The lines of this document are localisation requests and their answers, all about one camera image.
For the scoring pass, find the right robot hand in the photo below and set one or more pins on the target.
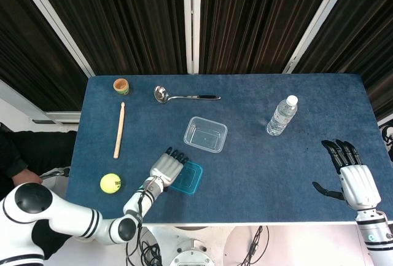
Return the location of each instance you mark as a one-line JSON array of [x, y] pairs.
[[359, 186]]

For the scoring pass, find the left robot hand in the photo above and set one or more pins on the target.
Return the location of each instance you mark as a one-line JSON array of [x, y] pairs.
[[165, 169]]

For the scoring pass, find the blue plastic lid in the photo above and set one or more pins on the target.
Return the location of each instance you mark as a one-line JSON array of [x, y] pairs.
[[190, 180]]

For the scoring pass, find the clear plastic container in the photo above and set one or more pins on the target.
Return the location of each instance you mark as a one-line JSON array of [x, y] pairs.
[[205, 135]]

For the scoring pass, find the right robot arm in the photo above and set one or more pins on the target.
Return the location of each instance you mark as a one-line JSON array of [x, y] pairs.
[[376, 235]]

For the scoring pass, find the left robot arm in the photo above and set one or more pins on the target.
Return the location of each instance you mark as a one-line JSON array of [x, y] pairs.
[[30, 217]]

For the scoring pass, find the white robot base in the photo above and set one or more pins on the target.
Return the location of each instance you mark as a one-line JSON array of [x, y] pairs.
[[192, 255]]

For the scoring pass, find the black white graphic sticker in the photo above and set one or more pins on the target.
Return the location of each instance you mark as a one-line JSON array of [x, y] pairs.
[[387, 140]]

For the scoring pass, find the yellow tennis ball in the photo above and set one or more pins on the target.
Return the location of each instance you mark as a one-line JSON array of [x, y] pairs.
[[110, 183]]

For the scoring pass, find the wooden drumstick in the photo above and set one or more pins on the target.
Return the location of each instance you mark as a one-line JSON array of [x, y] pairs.
[[119, 131]]

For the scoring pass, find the small orange green cup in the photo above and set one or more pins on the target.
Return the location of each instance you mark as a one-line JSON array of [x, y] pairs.
[[120, 87]]

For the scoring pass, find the blue table cloth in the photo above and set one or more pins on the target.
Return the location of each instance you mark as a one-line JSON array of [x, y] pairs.
[[261, 186]]

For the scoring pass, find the clear plastic water bottle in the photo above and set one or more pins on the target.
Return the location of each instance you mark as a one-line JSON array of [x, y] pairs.
[[280, 118]]

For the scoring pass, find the dark brown pleated curtain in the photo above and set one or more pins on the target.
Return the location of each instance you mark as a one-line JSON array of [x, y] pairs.
[[132, 17]]

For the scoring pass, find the white vertical frame post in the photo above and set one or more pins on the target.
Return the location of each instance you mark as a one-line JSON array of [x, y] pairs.
[[192, 23]]

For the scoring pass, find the white slanted frame post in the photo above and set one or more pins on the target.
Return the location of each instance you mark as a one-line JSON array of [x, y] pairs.
[[319, 23], [55, 23]]

